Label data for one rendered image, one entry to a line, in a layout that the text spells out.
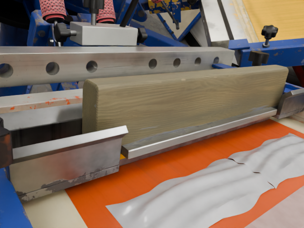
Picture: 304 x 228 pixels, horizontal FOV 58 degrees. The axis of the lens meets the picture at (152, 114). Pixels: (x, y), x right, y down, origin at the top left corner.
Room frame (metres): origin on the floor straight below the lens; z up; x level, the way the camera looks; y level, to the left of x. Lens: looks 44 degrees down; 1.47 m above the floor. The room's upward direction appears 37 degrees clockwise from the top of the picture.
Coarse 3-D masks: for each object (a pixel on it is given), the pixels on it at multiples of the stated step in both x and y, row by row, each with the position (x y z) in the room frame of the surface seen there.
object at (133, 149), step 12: (228, 120) 0.31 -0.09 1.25; (240, 120) 0.32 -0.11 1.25; (252, 120) 0.35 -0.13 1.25; (180, 132) 0.23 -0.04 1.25; (192, 132) 0.24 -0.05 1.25; (204, 132) 0.26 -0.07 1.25; (216, 132) 0.28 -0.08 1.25; (132, 144) 0.18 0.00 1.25; (144, 144) 0.18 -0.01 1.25; (156, 144) 0.19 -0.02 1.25; (168, 144) 0.21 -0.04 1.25; (132, 156) 0.17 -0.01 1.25
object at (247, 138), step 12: (228, 132) 0.35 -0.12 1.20; (240, 132) 0.37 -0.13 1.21; (252, 132) 0.38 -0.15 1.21; (264, 132) 0.39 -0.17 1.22; (276, 132) 0.41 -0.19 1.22; (288, 132) 0.42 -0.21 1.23; (204, 144) 0.29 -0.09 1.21; (216, 144) 0.30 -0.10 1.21; (228, 144) 0.31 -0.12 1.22; (240, 144) 0.32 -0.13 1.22; (252, 144) 0.33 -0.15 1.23; (228, 156) 0.28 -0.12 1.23; (288, 180) 0.26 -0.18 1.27; (300, 180) 0.27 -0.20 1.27; (288, 192) 0.24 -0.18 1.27; (300, 192) 0.25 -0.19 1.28
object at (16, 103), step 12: (12, 96) 0.20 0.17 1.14; (24, 96) 0.21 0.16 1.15; (36, 96) 0.22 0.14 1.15; (48, 96) 0.23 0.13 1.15; (60, 96) 0.24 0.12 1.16; (72, 96) 0.26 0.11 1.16; (0, 108) 0.17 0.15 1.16; (12, 108) 0.18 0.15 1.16; (24, 108) 0.19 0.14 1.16; (36, 108) 0.20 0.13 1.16; (300, 120) 0.49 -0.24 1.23
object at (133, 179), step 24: (192, 144) 0.28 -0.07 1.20; (120, 168) 0.17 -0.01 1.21; (144, 168) 0.19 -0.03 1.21; (168, 168) 0.21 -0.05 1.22; (192, 168) 0.22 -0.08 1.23; (72, 192) 0.12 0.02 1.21; (96, 192) 0.13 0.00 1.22; (120, 192) 0.14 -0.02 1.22; (144, 192) 0.15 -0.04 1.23; (264, 192) 0.22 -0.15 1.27; (96, 216) 0.10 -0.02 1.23; (240, 216) 0.17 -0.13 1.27; (264, 216) 0.18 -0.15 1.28; (288, 216) 0.20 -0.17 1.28
